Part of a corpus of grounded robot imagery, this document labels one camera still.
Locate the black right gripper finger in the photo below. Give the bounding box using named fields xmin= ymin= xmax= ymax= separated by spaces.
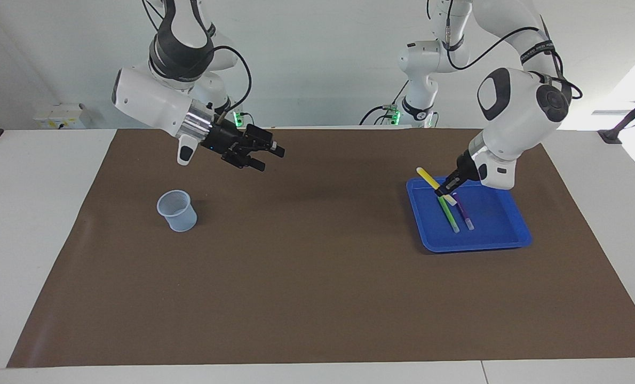
xmin=244 ymin=124 xmax=285 ymax=158
xmin=229 ymin=151 xmax=266 ymax=172

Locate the purple marker pen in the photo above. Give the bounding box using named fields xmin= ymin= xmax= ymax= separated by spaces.
xmin=453 ymin=193 xmax=475 ymax=231

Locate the black clamp stand with pole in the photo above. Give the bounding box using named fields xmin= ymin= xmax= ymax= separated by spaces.
xmin=597 ymin=85 xmax=635 ymax=145

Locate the green marker pen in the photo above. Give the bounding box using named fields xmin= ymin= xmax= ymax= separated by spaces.
xmin=438 ymin=196 xmax=461 ymax=234

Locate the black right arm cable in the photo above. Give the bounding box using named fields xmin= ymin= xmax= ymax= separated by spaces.
xmin=210 ymin=45 xmax=253 ymax=116

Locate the translucent plastic cup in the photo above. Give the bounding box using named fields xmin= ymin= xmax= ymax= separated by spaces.
xmin=156 ymin=190 xmax=198 ymax=233

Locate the brown table mat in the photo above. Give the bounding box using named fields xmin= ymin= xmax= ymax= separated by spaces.
xmin=6 ymin=127 xmax=635 ymax=369

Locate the yellow marker pen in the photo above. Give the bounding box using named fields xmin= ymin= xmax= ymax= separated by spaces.
xmin=416 ymin=167 xmax=458 ymax=206

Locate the blue plastic tray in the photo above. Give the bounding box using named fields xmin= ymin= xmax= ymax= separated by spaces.
xmin=406 ymin=174 xmax=533 ymax=253

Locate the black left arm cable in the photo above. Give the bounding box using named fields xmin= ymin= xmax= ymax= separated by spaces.
xmin=444 ymin=26 xmax=584 ymax=101

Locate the white wall socket box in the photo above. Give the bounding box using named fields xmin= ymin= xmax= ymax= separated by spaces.
xmin=34 ymin=103 xmax=89 ymax=130

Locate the black left base cable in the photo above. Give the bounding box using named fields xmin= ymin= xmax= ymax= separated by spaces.
xmin=359 ymin=80 xmax=410 ymax=126

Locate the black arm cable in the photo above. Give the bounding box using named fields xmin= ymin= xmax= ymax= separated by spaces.
xmin=444 ymin=26 xmax=584 ymax=101
xmin=210 ymin=45 xmax=253 ymax=116

